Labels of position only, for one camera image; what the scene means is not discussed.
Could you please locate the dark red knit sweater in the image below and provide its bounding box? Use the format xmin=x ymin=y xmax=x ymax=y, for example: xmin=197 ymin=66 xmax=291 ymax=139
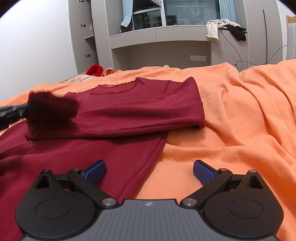
xmin=1 ymin=77 xmax=205 ymax=240

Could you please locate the orange bed blanket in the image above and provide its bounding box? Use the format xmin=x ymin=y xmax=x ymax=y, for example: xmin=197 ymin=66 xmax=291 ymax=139
xmin=0 ymin=59 xmax=296 ymax=241

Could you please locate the pink floral pillow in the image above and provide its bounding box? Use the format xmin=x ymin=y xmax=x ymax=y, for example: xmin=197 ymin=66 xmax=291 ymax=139
xmin=61 ymin=74 xmax=96 ymax=84

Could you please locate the red plush item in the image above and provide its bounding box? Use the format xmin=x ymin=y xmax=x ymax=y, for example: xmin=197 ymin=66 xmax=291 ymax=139
xmin=86 ymin=64 xmax=104 ymax=77

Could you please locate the small orange cloth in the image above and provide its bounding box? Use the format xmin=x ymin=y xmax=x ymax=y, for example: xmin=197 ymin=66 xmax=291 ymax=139
xmin=101 ymin=68 xmax=117 ymax=77

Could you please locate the grey built-in desk unit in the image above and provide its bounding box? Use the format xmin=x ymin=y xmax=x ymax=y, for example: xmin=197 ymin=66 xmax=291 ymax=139
xmin=68 ymin=1 xmax=287 ymax=73

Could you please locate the black cloth on desk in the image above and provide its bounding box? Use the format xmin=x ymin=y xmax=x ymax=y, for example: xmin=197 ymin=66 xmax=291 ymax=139
xmin=226 ymin=25 xmax=246 ymax=42

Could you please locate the white cloth on desk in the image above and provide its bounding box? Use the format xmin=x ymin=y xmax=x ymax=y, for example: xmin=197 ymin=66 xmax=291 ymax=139
xmin=206 ymin=18 xmax=241 ymax=43

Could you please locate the light blue hanging garment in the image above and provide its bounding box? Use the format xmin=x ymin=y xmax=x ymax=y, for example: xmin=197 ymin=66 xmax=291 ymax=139
xmin=120 ymin=0 xmax=133 ymax=27

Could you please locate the blue striped curtain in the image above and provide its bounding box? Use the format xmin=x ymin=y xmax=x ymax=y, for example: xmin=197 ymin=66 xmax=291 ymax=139
xmin=219 ymin=0 xmax=237 ymax=22

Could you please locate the white wall socket plate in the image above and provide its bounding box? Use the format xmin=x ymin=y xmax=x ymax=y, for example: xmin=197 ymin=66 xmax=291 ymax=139
xmin=190 ymin=55 xmax=207 ymax=62

